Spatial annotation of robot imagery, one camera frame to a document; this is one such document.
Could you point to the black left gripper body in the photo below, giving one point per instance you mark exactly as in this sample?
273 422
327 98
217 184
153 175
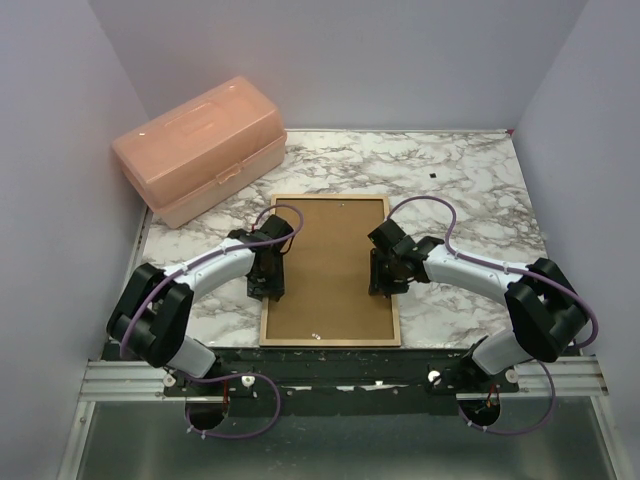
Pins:
269 282

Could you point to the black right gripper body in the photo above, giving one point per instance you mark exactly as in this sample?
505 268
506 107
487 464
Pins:
384 275

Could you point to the wooden picture frame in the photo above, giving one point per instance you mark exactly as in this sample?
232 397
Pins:
395 300

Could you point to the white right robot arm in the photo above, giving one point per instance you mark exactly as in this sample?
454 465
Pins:
544 313

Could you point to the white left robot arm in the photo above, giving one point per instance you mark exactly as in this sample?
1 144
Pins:
151 316

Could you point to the pink plastic storage box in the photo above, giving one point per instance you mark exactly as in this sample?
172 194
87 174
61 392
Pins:
193 157

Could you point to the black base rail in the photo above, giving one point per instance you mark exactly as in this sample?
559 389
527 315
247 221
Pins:
339 382

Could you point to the aluminium extrusion rail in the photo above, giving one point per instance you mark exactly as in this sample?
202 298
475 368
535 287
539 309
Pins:
124 381

